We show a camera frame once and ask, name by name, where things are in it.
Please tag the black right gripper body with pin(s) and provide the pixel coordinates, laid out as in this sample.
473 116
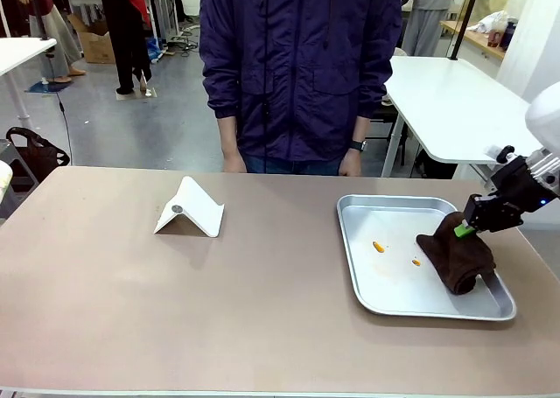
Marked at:
520 186

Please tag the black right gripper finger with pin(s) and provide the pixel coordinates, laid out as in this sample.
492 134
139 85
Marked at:
477 212
503 218

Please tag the dark brown cloth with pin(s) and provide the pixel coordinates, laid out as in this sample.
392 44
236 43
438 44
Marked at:
464 258

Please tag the person's right forearm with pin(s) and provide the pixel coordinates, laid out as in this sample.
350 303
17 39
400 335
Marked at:
228 134

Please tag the person's left forearm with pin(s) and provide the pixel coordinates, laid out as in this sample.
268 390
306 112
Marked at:
362 129

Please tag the person's left hand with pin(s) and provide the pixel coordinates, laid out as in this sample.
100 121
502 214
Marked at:
351 164

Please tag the person's right hand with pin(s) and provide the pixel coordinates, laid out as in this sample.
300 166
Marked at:
234 162

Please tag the silver metal tray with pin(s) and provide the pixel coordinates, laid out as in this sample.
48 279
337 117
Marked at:
394 280

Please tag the large white table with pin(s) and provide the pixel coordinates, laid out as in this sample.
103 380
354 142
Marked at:
446 105

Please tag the black wristwatch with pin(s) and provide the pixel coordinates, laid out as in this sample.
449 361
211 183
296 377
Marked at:
359 145

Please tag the dark blue bottle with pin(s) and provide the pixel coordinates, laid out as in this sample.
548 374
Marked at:
507 35

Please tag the wooden workbench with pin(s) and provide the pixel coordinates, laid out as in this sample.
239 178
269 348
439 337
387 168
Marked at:
477 39

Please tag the white plastic bag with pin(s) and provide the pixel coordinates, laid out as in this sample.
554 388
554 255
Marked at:
490 22

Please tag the black pole with clamp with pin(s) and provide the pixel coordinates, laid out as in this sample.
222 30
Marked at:
464 22

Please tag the blue jeans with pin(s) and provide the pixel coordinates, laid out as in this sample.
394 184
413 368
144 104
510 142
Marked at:
293 165

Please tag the person in grey trousers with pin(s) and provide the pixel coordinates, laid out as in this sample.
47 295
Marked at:
426 17

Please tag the person in purple jacket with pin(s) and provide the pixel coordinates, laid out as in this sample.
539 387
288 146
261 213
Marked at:
297 65

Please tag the white folded roller stand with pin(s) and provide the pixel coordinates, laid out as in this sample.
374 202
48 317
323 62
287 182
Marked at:
192 214

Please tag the person in black trousers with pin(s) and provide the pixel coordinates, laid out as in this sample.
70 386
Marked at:
127 35

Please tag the cardboard box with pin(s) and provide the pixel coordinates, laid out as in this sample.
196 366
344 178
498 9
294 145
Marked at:
96 43

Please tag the person in grey skirt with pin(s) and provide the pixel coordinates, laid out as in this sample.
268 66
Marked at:
52 30

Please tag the thin black stand pole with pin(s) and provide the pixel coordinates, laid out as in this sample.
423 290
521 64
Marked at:
40 9

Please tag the small white table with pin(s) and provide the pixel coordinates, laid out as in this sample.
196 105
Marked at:
19 52

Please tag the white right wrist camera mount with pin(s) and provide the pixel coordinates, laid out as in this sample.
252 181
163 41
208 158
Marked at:
499 153

